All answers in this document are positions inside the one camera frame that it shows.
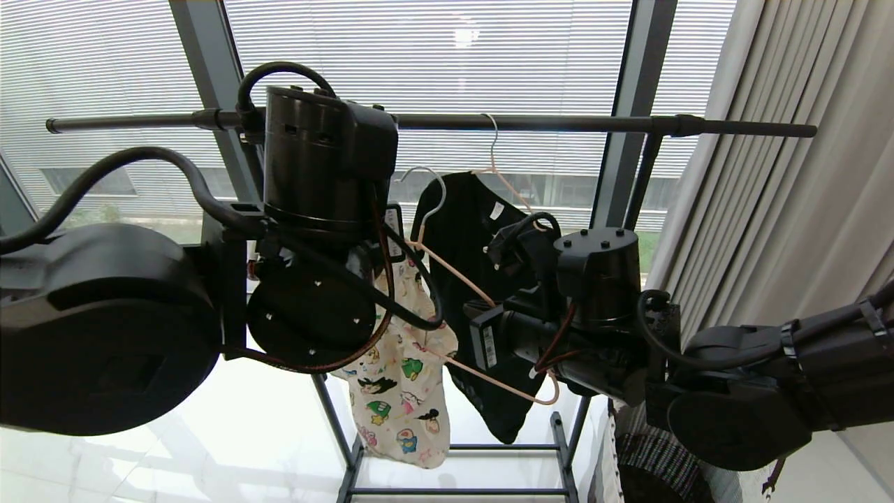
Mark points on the cream printed garment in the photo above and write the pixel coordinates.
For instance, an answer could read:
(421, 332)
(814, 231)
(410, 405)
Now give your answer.
(398, 391)

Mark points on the window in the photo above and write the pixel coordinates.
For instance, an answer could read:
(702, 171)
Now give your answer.
(489, 56)

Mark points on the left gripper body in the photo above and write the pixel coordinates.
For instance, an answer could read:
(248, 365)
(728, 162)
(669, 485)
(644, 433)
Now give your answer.
(391, 234)

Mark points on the beige curtain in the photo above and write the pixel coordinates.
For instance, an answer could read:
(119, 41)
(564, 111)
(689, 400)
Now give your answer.
(803, 175)

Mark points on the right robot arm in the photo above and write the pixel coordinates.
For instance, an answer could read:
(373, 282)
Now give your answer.
(768, 391)

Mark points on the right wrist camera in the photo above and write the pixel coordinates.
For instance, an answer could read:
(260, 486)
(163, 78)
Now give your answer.
(524, 251)

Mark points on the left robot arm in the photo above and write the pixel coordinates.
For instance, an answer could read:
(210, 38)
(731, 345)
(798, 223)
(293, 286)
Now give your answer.
(105, 328)

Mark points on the black short-sleeved shirt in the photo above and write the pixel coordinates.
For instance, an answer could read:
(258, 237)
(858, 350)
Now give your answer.
(461, 230)

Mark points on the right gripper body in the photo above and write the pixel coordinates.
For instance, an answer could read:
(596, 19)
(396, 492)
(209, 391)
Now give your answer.
(531, 342)

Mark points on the pink clothes hanger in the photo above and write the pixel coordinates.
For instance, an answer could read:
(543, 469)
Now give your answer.
(493, 147)
(454, 272)

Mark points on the black clothes rack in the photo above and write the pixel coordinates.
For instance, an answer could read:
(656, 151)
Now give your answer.
(559, 124)

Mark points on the white laundry basket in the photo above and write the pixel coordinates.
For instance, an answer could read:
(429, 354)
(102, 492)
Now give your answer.
(656, 454)

